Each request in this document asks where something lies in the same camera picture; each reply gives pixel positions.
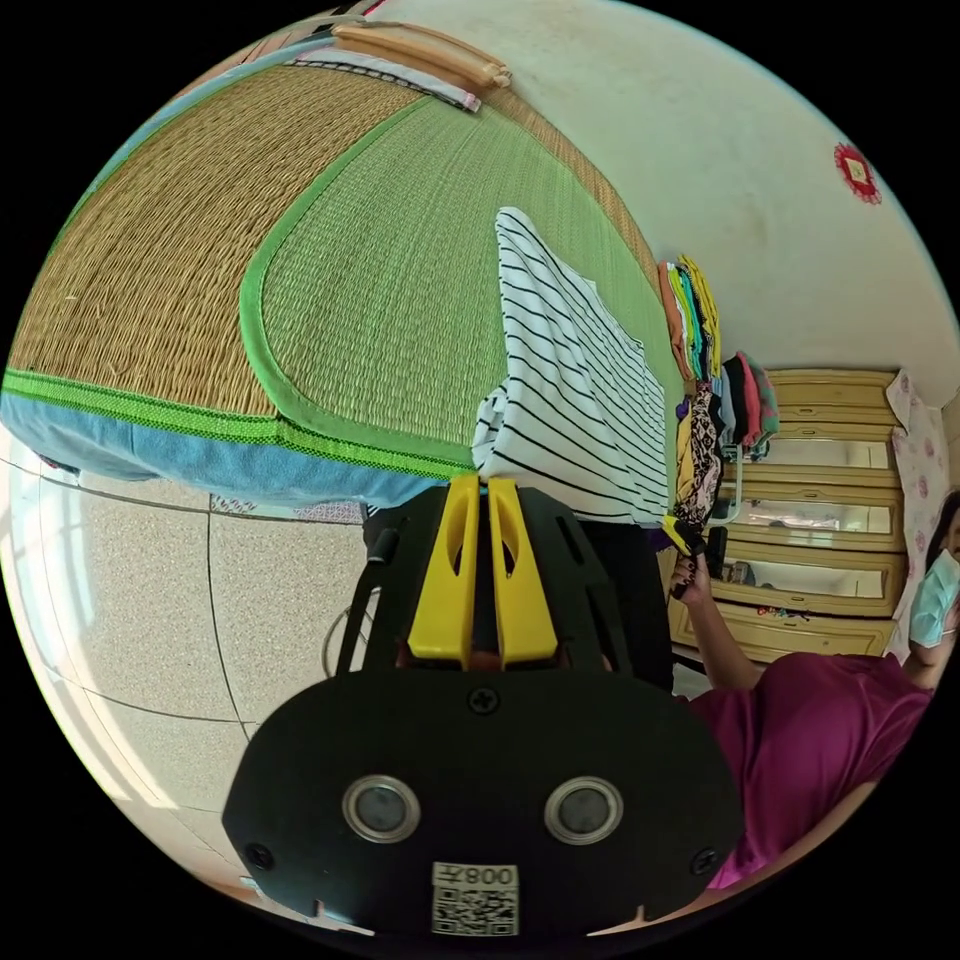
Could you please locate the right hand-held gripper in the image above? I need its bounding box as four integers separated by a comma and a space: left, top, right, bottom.
662, 512, 730, 583

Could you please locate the floral curtain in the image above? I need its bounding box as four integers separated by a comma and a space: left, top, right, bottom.
884, 370, 955, 558

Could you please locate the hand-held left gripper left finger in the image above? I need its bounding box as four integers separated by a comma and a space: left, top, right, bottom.
407, 473, 480, 663

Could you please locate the white striped long sleeve shirt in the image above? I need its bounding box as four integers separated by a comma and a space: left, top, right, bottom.
470, 206, 674, 525

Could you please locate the bed with woven mat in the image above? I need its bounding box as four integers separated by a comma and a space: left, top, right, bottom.
0, 43, 725, 528

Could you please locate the person's body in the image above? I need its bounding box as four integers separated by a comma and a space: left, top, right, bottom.
577, 491, 960, 894

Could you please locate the white cushion with checked edge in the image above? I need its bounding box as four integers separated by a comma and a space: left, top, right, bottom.
296, 33, 483, 115

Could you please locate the person's right hand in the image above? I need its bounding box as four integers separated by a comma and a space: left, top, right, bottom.
668, 553, 723, 613

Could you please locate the pile of clothes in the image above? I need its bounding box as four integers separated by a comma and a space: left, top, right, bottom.
657, 254, 782, 543

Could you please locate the bamboo pillow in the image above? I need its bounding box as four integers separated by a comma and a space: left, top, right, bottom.
330, 21, 513, 91

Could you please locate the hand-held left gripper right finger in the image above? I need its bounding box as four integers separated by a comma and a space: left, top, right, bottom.
487, 478, 560, 670

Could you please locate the cream wooden cupboard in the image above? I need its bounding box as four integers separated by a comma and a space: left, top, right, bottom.
665, 366, 925, 664

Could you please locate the person's right forearm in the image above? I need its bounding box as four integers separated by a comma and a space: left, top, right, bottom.
688, 589, 769, 693

